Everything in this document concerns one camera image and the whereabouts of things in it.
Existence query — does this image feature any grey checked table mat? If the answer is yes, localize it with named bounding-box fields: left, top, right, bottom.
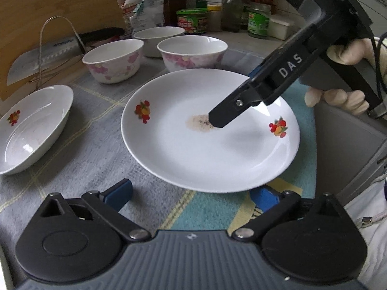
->
left=0, top=48, right=318, bottom=236

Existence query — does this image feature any large white fruit plate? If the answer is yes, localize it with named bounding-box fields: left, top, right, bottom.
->
left=121, top=69, right=300, bottom=193

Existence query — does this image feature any white plastic box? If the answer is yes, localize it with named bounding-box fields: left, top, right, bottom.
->
left=268, top=14, right=295, bottom=41

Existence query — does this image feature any yellow lid small jar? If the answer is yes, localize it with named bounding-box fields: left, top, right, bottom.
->
left=207, top=4, right=222, bottom=32

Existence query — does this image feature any dark glass bottle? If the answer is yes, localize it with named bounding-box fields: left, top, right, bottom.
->
left=221, top=0, right=243, bottom=33

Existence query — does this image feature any kitchen knife black handle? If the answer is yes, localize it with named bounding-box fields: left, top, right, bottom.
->
left=7, top=27, right=125, bottom=86

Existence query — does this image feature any white oval deep plate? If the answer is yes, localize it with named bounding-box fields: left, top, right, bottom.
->
left=1, top=85, right=74, bottom=175

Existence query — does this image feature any green lid sauce jar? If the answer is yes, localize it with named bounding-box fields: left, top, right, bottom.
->
left=177, top=8, right=208, bottom=35

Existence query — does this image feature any gloved right hand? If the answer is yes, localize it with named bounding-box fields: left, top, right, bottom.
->
left=300, top=33, right=386, bottom=118

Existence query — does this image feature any metal wire rack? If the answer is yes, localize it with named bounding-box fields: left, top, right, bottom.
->
left=28, top=16, right=91, bottom=90

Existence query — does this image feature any white paper bag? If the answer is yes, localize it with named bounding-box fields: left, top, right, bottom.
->
left=120, top=0, right=164, bottom=37

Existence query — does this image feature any white floral bowl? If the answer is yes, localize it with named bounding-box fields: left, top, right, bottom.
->
left=157, top=35, right=228, bottom=72
left=82, top=39, right=144, bottom=85

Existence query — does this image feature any bamboo cutting board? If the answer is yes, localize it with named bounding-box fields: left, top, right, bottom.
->
left=1, top=0, right=125, bottom=101

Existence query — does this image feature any green label glass jar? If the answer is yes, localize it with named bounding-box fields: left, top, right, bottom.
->
left=247, top=3, right=271, bottom=39

